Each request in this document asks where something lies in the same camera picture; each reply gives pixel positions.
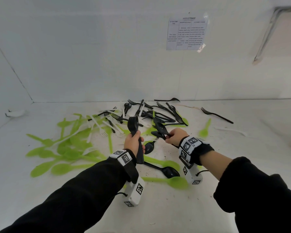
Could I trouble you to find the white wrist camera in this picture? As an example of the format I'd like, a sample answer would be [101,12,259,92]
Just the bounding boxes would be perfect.
[124,176,145,207]
[182,163,203,185]

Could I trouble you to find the black marker right wrist band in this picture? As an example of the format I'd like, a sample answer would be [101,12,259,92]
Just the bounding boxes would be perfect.
[178,136,215,166]

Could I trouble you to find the black marker wrist band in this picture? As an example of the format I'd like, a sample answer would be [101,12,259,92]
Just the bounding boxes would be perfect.
[109,149,139,184]
[178,136,215,166]

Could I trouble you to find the small white wall clip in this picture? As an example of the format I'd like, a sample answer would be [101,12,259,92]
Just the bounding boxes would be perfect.
[5,109,27,117]

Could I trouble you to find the person's right hand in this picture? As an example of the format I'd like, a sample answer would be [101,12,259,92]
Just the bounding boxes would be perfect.
[165,128,189,147]

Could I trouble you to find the metal wall bracket frame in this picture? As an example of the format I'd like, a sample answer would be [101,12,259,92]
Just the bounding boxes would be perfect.
[253,6,291,63]

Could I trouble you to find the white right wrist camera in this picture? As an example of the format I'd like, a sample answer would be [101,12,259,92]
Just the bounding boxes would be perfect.
[182,163,203,185]

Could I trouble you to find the pile of plastic cutlery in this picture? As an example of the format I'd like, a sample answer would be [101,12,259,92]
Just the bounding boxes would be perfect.
[26,113,212,190]

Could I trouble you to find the pile of black plastic forks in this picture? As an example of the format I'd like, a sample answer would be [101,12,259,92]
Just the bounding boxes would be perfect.
[87,97,234,179]

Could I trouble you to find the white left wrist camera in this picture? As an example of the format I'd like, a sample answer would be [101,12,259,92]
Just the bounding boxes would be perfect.
[124,176,145,207]

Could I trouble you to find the person's left hand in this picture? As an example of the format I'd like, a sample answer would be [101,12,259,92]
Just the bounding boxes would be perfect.
[124,130,145,159]

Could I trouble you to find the black marker left wrist band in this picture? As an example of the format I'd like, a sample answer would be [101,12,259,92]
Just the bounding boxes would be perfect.
[109,149,139,184]

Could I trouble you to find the person's left forearm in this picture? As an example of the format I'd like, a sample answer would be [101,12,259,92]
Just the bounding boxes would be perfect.
[0,157,131,233]

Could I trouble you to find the stack of black spoons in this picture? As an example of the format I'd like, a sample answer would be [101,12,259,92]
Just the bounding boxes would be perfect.
[127,116,145,165]

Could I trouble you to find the printed paper wall notice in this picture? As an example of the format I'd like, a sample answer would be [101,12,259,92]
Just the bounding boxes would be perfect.
[166,13,209,51]

